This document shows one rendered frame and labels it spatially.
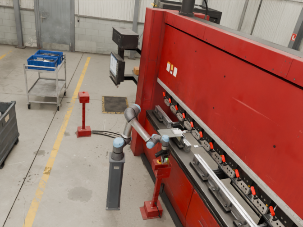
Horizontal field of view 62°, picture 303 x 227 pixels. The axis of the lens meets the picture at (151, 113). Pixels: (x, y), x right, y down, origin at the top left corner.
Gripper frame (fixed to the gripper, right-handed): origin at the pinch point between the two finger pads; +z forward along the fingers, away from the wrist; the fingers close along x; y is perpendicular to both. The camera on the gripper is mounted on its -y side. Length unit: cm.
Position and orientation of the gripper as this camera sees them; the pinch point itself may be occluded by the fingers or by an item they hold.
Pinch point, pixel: (162, 163)
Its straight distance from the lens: 287.5
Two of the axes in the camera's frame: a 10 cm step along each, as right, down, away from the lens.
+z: -0.4, 8.8, 4.8
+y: 9.7, -0.9, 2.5
